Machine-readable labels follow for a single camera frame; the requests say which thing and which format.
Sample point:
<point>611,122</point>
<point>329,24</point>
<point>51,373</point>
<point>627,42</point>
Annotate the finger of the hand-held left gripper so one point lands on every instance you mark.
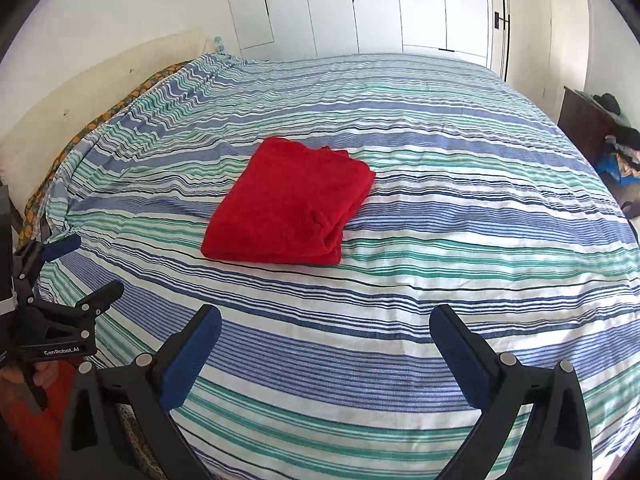
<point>62,249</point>
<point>107,292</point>

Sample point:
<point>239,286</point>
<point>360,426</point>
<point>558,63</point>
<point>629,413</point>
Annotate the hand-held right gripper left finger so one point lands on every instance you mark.
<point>192,360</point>

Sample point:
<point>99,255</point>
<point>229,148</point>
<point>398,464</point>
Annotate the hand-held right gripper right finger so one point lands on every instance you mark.
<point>460,360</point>

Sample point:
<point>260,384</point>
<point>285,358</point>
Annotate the red sweater with white rabbit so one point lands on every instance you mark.
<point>290,200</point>

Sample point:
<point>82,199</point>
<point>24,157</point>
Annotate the pile of clothes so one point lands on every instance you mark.
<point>625,150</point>

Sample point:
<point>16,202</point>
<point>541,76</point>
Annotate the person's left hand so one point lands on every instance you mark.
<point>50,376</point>

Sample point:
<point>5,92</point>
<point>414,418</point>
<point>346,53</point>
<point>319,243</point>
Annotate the patterned carpet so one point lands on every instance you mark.
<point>131,435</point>

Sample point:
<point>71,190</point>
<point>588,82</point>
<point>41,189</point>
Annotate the blue green striped duvet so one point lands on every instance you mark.
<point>450,260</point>

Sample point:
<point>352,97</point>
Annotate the orange patterned bed sheet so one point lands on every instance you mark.
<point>107,116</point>

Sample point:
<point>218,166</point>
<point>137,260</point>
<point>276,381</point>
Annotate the beige headboard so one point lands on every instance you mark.
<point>100,75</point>

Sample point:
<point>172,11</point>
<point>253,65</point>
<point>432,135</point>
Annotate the dark wooden nightstand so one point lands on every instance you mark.
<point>580,125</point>

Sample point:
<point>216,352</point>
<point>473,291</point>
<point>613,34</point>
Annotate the white door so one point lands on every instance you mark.
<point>525,25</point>

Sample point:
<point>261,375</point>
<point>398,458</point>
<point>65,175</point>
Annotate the white wardrobe doors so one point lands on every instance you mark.
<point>380,5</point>

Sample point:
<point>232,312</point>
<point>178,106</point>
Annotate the wall outlet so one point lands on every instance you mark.
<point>218,42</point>

